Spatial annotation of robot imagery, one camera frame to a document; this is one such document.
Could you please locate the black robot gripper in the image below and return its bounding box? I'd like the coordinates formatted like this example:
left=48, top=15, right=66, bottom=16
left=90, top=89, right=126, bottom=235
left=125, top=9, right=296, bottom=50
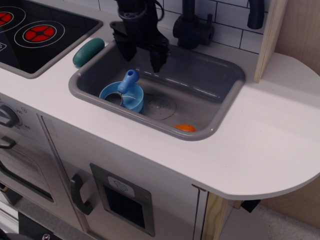
left=110, top=4, right=169, bottom=73

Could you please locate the blue handled grey spoon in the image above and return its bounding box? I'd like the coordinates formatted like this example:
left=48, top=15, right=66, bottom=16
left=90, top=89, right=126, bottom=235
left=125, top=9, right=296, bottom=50
left=103, top=69, right=140, bottom=106

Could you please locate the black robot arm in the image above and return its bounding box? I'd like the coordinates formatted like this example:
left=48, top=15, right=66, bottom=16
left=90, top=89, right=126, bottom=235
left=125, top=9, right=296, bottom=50
left=110, top=0, right=169, bottom=73

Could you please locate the light blue bowl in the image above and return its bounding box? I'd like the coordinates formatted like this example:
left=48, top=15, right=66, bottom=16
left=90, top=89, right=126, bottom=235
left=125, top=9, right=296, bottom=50
left=99, top=81, right=144, bottom=113

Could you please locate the grey plastic sink basin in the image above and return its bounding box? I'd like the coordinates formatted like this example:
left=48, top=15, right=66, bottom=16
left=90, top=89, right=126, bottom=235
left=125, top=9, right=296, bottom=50
left=68, top=41, right=246, bottom=141

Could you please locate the black toy faucet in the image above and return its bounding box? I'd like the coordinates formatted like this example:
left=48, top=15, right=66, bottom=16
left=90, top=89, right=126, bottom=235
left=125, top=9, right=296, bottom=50
left=173, top=0, right=265, bottom=50

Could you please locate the teal green oblong toy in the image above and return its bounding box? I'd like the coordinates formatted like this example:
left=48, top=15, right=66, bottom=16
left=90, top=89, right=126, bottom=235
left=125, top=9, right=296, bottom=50
left=72, top=38, right=105, bottom=67

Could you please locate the orange toy fruit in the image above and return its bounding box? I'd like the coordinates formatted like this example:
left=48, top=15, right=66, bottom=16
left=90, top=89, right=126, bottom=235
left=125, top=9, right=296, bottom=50
left=173, top=124, right=196, bottom=132

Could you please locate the black toy stovetop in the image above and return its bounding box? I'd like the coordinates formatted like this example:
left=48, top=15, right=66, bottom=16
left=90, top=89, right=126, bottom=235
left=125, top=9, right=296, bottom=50
left=0, top=0, right=103, bottom=79

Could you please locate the grey oven knob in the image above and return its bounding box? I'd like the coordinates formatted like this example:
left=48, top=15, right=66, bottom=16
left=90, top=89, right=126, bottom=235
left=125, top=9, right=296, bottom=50
left=0, top=105, right=20, bottom=128

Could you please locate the grey ice dispenser panel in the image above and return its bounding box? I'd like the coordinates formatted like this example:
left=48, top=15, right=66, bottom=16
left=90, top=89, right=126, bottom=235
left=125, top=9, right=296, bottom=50
left=90, top=163, right=155, bottom=237

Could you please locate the toy oven door window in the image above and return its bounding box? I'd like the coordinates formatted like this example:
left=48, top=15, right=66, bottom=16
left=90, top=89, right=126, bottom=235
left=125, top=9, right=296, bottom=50
left=0, top=145, right=54, bottom=203

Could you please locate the black cable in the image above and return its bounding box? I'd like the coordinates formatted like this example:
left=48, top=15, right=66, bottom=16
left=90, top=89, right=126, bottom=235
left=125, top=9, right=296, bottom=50
left=152, top=0, right=165, bottom=22

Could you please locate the light wooden side post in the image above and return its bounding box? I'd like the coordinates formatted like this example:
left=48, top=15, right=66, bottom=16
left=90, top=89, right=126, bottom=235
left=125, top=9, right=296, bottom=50
left=254, top=0, right=288, bottom=83

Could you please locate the dark grey cabinet handle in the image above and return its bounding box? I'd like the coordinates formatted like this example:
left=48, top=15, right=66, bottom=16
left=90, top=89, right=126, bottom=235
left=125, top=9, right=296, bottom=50
left=69, top=174, right=93, bottom=216

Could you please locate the grey oven door handle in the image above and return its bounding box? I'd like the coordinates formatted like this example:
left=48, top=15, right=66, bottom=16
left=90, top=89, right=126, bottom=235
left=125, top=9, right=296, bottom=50
left=0, top=136, right=16, bottom=149

